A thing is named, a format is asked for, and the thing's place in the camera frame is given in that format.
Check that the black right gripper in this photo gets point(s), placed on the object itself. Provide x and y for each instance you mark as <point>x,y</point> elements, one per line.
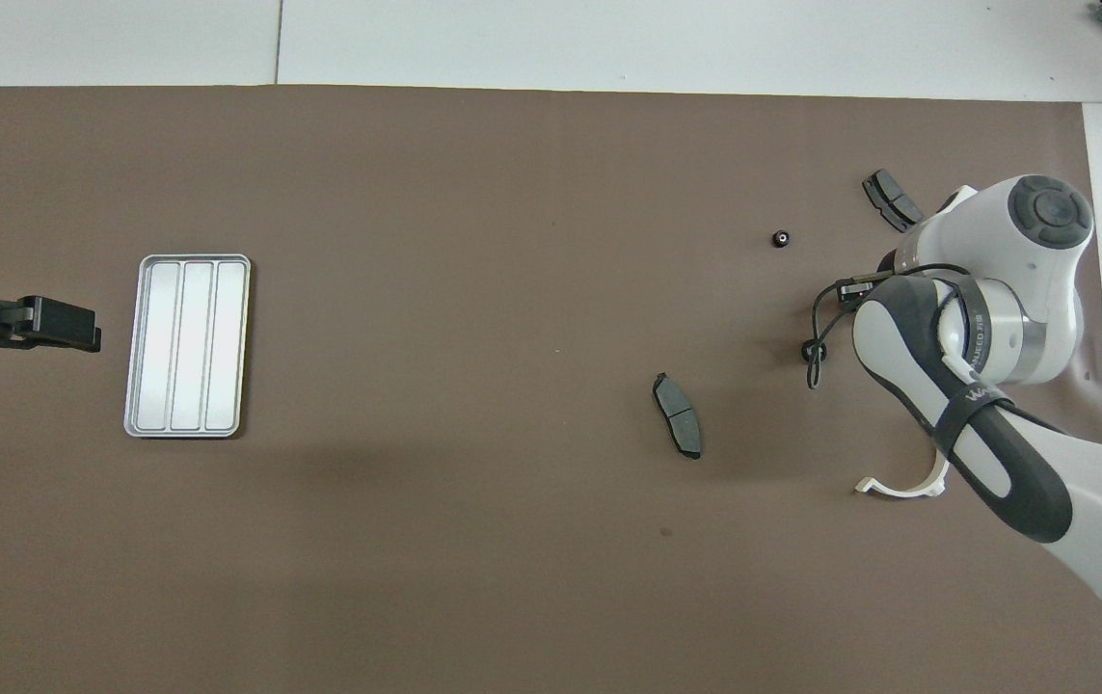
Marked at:
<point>888,262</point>

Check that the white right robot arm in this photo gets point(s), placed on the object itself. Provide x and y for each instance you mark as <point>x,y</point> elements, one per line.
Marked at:
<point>1090,482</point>

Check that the silver metal tray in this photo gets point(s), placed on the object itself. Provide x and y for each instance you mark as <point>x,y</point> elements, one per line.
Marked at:
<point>187,345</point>

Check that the short dark grey brake pad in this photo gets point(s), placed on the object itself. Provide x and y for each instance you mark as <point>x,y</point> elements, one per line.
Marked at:
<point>890,199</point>

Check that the long dark grey brake pad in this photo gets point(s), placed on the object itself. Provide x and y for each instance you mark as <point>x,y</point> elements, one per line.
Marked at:
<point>678,414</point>

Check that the brown paper table mat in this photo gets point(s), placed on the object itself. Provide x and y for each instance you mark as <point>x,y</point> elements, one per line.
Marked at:
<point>473,241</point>

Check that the white curved plastic bracket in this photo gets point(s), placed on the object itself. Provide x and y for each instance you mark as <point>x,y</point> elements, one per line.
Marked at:
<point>898,492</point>

